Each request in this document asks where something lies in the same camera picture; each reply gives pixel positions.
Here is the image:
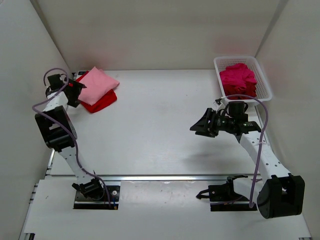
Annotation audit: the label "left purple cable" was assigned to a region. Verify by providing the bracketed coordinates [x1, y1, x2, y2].
[32, 67, 118, 210]

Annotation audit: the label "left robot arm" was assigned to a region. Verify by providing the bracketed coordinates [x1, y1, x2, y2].
[32, 74, 108, 201]

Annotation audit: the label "white plastic basket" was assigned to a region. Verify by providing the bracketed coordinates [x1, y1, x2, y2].
[213, 56, 273, 106]

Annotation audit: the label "aluminium table rail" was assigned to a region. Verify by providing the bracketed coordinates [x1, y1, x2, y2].
[102, 174, 263, 182]

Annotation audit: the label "dark label sticker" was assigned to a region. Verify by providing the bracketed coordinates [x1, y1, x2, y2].
[78, 71, 86, 76]

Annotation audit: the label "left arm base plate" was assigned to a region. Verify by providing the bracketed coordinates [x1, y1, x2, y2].
[72, 181, 121, 211]

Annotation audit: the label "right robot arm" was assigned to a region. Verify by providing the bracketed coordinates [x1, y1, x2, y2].
[190, 100, 305, 219]

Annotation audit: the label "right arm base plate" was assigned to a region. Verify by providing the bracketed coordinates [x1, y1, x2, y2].
[208, 183, 258, 212]

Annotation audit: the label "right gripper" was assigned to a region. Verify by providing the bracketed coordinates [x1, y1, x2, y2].
[190, 109, 234, 138]

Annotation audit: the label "dark red clothes in basket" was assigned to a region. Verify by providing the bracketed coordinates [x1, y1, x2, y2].
[223, 84, 257, 100]

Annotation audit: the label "red t shirt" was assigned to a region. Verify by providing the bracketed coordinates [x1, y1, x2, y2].
[76, 75, 117, 114]

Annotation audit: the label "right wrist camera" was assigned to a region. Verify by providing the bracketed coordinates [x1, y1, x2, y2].
[213, 98, 226, 112]

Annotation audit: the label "pink t shirt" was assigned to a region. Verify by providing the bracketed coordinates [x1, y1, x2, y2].
[77, 67, 120, 106]

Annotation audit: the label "magenta t shirt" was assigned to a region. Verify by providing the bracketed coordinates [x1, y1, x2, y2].
[219, 63, 257, 87]

